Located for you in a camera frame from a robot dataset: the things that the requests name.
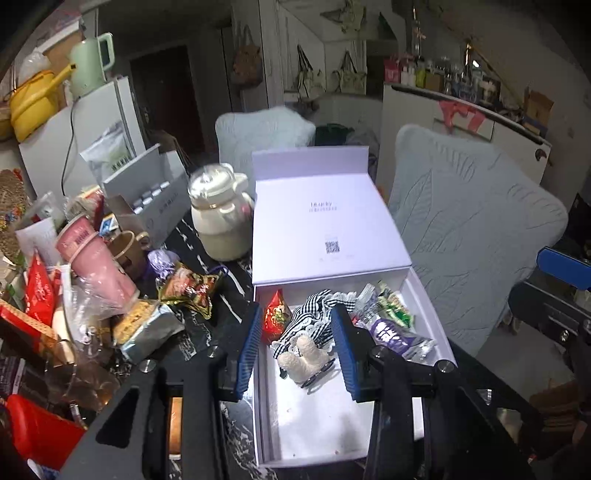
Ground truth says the dark printed snack bag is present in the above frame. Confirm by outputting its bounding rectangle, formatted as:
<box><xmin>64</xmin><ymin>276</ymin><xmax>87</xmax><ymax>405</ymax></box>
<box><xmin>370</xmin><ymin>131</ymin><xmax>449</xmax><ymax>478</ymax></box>
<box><xmin>159</xmin><ymin>263</ymin><xmax>222</xmax><ymax>319</ymax></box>

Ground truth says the gingham dress plush doll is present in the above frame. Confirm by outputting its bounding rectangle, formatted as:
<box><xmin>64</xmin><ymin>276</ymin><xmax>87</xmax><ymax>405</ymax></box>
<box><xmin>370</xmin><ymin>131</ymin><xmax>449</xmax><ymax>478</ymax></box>
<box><xmin>270</xmin><ymin>290</ymin><xmax>358</xmax><ymax>388</ymax></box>

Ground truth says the pink tumbler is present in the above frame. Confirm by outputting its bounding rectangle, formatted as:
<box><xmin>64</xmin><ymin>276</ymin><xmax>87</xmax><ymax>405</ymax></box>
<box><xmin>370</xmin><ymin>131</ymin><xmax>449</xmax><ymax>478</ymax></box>
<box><xmin>56</xmin><ymin>215</ymin><xmax>139</xmax><ymax>315</ymax></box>

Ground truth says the purple silver foil packet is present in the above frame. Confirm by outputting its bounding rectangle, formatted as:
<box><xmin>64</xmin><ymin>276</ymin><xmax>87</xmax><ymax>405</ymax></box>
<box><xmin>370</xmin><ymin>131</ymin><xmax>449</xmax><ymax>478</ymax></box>
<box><xmin>358</xmin><ymin>318</ymin><xmax>437</xmax><ymax>363</ymax></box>

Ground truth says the dark wooden door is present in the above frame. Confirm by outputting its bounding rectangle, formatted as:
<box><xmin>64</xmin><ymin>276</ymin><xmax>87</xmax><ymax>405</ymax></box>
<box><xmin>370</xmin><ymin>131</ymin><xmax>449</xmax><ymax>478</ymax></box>
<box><xmin>129</xmin><ymin>44</ymin><xmax>204</xmax><ymax>148</ymax></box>

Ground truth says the beige tote bag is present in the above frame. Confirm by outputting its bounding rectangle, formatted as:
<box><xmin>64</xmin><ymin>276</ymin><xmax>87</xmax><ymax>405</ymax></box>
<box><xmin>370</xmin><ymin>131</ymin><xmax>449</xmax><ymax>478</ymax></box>
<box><xmin>293</xmin><ymin>44</ymin><xmax>324</xmax><ymax>95</ymax></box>
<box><xmin>332</xmin><ymin>51</ymin><xmax>368</xmax><ymax>93</ymax></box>

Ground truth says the white counter cabinet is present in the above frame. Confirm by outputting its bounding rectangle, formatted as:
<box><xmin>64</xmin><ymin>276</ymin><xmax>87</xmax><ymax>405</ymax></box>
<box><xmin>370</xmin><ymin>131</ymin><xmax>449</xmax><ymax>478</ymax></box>
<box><xmin>381</xmin><ymin>83</ymin><xmax>552</xmax><ymax>199</ymax></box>

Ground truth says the white fridge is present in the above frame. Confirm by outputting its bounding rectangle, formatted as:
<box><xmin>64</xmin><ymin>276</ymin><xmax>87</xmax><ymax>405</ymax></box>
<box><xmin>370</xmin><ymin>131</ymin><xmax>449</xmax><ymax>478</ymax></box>
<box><xmin>18</xmin><ymin>76</ymin><xmax>146</xmax><ymax>195</ymax></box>

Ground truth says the green white pouch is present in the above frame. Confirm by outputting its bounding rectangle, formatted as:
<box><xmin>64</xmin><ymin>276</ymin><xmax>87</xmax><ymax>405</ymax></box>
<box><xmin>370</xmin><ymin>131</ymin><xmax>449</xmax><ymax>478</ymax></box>
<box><xmin>79</xmin><ymin>121</ymin><xmax>134</xmax><ymax>174</ymax></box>

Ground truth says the cream insulated jug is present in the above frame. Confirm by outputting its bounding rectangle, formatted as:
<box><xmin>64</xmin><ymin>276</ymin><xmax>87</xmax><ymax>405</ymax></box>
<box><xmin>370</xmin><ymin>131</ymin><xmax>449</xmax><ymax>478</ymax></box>
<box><xmin>188</xmin><ymin>162</ymin><xmax>256</xmax><ymax>261</ymax></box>

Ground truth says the black power cable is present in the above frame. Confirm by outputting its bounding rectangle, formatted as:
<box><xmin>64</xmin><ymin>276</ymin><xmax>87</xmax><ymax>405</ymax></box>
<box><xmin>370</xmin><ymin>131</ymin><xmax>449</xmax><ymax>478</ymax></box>
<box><xmin>61</xmin><ymin>105</ymin><xmax>78</xmax><ymax>197</ymax></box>

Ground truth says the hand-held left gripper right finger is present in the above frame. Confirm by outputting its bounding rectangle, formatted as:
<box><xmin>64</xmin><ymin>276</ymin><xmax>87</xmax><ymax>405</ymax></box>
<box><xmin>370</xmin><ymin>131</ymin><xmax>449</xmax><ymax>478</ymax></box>
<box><xmin>331</xmin><ymin>304</ymin><xmax>555</xmax><ymax>480</ymax></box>

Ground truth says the green snack packet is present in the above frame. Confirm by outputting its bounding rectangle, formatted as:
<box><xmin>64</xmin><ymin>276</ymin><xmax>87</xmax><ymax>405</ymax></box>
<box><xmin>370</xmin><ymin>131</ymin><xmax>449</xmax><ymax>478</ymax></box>
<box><xmin>376</xmin><ymin>281</ymin><xmax>415</xmax><ymax>329</ymax></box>

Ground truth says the red snack bag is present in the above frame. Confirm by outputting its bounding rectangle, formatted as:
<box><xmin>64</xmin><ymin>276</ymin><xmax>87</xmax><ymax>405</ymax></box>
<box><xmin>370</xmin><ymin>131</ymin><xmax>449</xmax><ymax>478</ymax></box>
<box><xmin>25</xmin><ymin>251</ymin><xmax>56</xmax><ymax>324</ymax></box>

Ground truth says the brown tote bag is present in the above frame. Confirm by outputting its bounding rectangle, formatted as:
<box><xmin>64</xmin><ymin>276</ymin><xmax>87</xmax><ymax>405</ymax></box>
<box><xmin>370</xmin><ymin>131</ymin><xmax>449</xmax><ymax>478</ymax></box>
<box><xmin>232</xmin><ymin>25</ymin><xmax>264</xmax><ymax>88</ymax></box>

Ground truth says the glass mug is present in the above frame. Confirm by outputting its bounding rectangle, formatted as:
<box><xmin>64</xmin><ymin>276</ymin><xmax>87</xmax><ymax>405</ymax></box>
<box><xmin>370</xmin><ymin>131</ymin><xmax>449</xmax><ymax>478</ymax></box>
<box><xmin>46</xmin><ymin>355</ymin><xmax>121</xmax><ymax>411</ymax></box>

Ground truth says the light blue covered chair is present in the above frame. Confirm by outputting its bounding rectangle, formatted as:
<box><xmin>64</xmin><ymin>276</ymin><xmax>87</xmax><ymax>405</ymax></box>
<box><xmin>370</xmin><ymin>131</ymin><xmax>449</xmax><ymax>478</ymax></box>
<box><xmin>215</xmin><ymin>106</ymin><xmax>317</xmax><ymax>171</ymax></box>
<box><xmin>388</xmin><ymin>124</ymin><xmax>568</xmax><ymax>344</ymax></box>

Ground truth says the brown mug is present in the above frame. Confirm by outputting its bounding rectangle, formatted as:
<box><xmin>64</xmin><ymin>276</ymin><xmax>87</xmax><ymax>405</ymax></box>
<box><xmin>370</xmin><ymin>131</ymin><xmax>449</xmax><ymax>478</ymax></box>
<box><xmin>108</xmin><ymin>231</ymin><xmax>152</xmax><ymax>278</ymax></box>

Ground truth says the yellow pot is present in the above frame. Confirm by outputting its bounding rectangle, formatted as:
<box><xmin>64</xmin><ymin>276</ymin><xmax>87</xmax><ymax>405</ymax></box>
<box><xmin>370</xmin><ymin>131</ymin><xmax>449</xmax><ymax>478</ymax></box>
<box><xmin>9</xmin><ymin>65</ymin><xmax>75</xmax><ymax>141</ymax></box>

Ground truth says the clear striped packet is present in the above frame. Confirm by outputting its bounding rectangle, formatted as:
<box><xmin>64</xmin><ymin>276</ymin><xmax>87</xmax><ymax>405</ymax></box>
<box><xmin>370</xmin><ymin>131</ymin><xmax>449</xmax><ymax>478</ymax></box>
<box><xmin>350</xmin><ymin>282</ymin><xmax>380</xmax><ymax>324</ymax></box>

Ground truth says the row of bottles and jars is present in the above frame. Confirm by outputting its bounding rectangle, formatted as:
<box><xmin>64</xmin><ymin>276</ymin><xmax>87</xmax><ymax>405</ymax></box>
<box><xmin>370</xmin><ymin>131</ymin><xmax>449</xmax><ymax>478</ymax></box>
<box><xmin>385</xmin><ymin>53</ymin><xmax>502</xmax><ymax>104</ymax></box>

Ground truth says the green electric kettle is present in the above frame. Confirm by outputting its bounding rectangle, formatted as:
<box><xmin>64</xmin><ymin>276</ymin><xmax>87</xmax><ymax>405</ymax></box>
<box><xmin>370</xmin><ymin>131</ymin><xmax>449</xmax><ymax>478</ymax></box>
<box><xmin>69</xmin><ymin>32</ymin><xmax>115</xmax><ymax>97</ymax></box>

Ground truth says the crumpled clear plastic bag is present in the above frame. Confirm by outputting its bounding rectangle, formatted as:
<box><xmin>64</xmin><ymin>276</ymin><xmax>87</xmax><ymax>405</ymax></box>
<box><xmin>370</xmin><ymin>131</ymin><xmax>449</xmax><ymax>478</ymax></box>
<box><xmin>18</xmin><ymin>48</ymin><xmax>51</xmax><ymax>86</ymax></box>

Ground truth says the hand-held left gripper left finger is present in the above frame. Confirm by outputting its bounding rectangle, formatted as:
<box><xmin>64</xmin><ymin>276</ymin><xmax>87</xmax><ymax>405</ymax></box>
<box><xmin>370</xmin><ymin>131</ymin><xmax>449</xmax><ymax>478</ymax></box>
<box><xmin>58</xmin><ymin>302</ymin><xmax>264</xmax><ymax>480</ymax></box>

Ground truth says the white carton of bottles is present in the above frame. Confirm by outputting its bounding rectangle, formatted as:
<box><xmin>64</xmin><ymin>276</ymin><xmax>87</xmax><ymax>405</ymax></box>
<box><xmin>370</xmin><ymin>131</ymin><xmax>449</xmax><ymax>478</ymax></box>
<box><xmin>102</xmin><ymin>143</ymin><xmax>191</xmax><ymax>250</ymax></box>

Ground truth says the open cardboard box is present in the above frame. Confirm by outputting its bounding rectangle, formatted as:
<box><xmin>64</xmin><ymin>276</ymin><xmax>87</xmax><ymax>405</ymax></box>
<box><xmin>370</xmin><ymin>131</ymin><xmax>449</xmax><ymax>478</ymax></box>
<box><xmin>524</xmin><ymin>88</ymin><xmax>555</xmax><ymax>132</ymax></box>

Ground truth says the brown cardboard box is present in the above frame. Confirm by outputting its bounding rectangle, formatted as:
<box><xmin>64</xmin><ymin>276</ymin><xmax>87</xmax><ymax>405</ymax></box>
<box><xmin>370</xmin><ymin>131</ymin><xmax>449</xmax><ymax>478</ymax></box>
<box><xmin>41</xmin><ymin>21</ymin><xmax>86</xmax><ymax>65</ymax></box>

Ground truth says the hanging beige cloth bag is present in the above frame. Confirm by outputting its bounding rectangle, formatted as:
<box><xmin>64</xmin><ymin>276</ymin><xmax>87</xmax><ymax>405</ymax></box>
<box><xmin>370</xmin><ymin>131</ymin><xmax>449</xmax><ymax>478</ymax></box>
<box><xmin>321</xmin><ymin>0</ymin><xmax>368</xmax><ymax>33</ymax></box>

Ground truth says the lavender gift box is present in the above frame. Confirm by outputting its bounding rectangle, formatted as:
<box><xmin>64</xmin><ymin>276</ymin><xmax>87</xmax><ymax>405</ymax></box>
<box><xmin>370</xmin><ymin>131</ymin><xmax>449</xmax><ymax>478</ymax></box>
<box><xmin>250</xmin><ymin>145</ymin><xmax>458</xmax><ymax>469</ymax></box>

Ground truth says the green bag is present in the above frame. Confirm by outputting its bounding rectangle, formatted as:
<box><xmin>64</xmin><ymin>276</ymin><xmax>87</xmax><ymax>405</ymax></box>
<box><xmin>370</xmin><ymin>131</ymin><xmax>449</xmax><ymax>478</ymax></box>
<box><xmin>316</xmin><ymin>124</ymin><xmax>356</xmax><ymax>146</ymax></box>

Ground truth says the red plastic container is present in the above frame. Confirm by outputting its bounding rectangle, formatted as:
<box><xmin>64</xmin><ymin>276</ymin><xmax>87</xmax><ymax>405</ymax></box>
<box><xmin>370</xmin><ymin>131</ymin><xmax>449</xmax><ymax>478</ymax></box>
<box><xmin>7</xmin><ymin>394</ymin><xmax>86</xmax><ymax>472</ymax></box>

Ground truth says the red snack packet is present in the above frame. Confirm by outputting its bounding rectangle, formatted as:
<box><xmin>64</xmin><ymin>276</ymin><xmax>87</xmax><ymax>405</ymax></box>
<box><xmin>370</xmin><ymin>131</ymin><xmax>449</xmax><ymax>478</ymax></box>
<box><xmin>262</xmin><ymin>289</ymin><xmax>291</xmax><ymax>344</ymax></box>

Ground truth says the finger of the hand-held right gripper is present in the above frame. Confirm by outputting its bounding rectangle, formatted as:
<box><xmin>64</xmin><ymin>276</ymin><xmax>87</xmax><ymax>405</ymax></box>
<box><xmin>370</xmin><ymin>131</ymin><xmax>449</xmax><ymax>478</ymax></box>
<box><xmin>508</xmin><ymin>281</ymin><xmax>591</xmax><ymax>356</ymax></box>
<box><xmin>537</xmin><ymin>247</ymin><xmax>591</xmax><ymax>278</ymax></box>

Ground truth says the black printed box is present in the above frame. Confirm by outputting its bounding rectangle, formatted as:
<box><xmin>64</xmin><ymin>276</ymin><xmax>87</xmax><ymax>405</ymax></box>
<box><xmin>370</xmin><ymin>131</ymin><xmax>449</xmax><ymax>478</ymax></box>
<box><xmin>0</xmin><ymin>351</ymin><xmax>26</xmax><ymax>398</ymax></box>

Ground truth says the purple foil candy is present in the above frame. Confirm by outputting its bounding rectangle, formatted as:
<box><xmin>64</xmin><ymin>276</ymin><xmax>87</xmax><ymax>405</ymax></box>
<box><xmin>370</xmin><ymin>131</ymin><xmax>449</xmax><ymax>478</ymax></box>
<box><xmin>147</xmin><ymin>249</ymin><xmax>178</xmax><ymax>280</ymax></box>

